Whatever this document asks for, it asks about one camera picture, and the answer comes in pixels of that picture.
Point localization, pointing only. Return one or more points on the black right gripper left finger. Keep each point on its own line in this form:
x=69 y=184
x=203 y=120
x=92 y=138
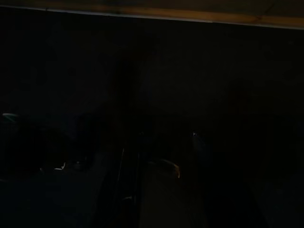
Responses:
x=128 y=180

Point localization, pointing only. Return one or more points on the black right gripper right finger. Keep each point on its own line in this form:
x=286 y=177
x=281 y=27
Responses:
x=213 y=185

